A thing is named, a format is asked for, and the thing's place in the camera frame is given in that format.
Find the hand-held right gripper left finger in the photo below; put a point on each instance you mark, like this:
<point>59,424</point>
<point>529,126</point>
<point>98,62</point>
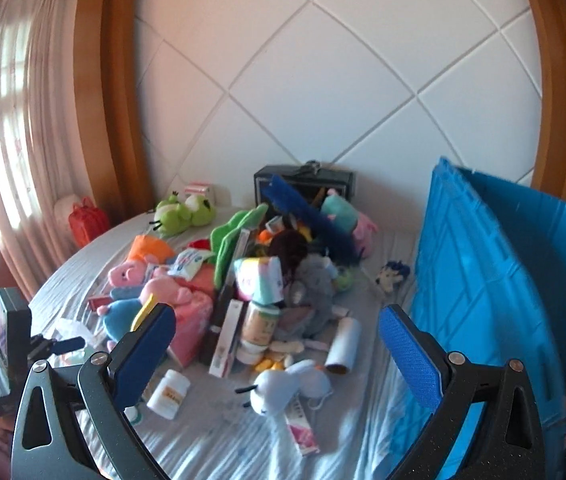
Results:
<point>145,355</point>

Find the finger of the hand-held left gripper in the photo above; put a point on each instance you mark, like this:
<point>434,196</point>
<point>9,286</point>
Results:
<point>65,344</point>

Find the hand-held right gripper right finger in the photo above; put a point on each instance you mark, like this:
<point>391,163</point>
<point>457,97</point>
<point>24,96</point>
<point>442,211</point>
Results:
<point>413,355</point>

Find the blue plastic crate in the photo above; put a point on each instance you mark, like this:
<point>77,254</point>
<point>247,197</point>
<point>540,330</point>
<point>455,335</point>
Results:
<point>503,285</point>

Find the white bunny plush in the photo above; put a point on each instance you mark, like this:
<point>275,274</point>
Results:
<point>283,387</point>

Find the clear plastic bag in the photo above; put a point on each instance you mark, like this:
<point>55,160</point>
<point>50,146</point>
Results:
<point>75,335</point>

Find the white pill bottle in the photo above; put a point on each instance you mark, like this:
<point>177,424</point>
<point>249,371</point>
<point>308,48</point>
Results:
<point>168,392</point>

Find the pink folded blanket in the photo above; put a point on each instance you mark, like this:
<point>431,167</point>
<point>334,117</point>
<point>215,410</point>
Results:
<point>194,320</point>

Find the pink pig plush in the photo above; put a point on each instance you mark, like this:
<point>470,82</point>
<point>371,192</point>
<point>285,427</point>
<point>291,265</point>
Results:
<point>128,274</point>
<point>165,291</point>

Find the white toothpaste box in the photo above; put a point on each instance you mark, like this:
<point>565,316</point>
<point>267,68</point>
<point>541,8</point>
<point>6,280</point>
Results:
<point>225,340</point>

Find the small blue-haired doll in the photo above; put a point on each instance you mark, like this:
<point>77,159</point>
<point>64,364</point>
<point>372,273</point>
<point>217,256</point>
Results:
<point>394,275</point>

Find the white wipes pack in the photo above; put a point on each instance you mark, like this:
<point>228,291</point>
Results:
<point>188,264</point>

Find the orange plush toy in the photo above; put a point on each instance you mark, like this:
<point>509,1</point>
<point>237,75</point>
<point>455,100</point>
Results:
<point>150,249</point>

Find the jar with green lid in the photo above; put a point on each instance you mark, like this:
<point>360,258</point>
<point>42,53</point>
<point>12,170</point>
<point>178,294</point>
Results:
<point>260,327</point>

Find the grey plush toy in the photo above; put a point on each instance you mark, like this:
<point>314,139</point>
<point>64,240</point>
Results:
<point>313,290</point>

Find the red bag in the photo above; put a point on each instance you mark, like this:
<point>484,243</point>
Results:
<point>89,225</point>

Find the pink plush toy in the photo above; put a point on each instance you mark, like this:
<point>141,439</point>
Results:
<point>365,232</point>

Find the pink and white box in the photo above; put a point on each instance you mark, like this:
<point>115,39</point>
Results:
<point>303,430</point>

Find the white bag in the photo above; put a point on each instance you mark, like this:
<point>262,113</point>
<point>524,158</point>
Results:
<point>64,210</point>

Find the white patterned cloth pack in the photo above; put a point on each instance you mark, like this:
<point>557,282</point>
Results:
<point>260,280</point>

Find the green leaf plush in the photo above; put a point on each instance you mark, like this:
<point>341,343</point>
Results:
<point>233,240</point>

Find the green frog plush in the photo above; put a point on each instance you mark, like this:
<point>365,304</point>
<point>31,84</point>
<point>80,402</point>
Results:
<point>183,215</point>

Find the dark brown plush toy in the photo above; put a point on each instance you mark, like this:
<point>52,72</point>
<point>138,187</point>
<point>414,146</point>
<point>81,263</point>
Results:
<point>288,250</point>

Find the teal plush toy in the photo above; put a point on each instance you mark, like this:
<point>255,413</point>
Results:
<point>339,206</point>

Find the red and white box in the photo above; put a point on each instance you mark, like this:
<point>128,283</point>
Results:
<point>199,192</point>

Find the blue fuzzy brush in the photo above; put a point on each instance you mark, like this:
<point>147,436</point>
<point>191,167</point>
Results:
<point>313,215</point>

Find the pale pink curtain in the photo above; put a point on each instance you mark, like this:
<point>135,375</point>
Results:
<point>18,135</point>

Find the black box with latch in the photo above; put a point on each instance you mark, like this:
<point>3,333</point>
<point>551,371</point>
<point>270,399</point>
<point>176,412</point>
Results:
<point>303,180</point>

